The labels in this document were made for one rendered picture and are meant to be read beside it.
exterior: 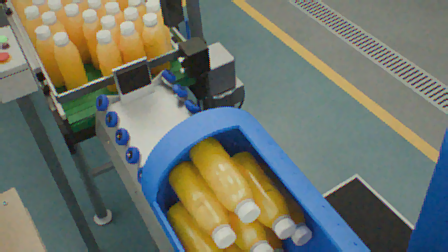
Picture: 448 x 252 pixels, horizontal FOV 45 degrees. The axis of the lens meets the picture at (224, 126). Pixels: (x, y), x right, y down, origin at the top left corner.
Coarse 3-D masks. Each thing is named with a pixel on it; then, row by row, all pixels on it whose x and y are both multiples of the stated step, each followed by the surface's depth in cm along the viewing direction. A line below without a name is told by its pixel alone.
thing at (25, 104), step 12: (24, 96) 156; (24, 108) 158; (36, 120) 163; (36, 132) 166; (48, 144) 171; (48, 156) 174; (60, 168) 180; (60, 180) 184; (60, 192) 187; (72, 192) 190; (72, 204) 194; (72, 216) 198; (84, 216) 201; (84, 228) 205; (84, 240) 210
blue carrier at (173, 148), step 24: (192, 120) 102; (216, 120) 102; (240, 120) 104; (168, 144) 101; (192, 144) 99; (240, 144) 115; (264, 144) 100; (144, 168) 105; (168, 168) 100; (288, 168) 96; (144, 192) 107; (168, 192) 113; (312, 192) 93; (312, 216) 87; (336, 216) 91; (288, 240) 111; (312, 240) 107; (336, 240) 84; (360, 240) 89
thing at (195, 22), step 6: (186, 0) 188; (192, 0) 186; (198, 0) 188; (186, 6) 191; (192, 6) 188; (198, 6) 189; (192, 12) 190; (198, 12) 191; (192, 18) 191; (198, 18) 193; (192, 24) 193; (198, 24) 194; (192, 30) 196; (198, 30) 196; (192, 36) 199; (198, 36) 198
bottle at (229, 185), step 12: (204, 144) 105; (216, 144) 105; (192, 156) 106; (204, 156) 103; (216, 156) 103; (228, 156) 104; (204, 168) 103; (216, 168) 101; (228, 168) 101; (204, 180) 104; (216, 180) 100; (228, 180) 98; (240, 180) 99; (216, 192) 99; (228, 192) 97; (240, 192) 97; (252, 192) 99; (228, 204) 98; (240, 204) 96
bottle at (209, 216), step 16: (176, 176) 107; (192, 176) 105; (176, 192) 106; (192, 192) 103; (208, 192) 103; (192, 208) 102; (208, 208) 100; (224, 208) 101; (208, 224) 99; (224, 224) 99
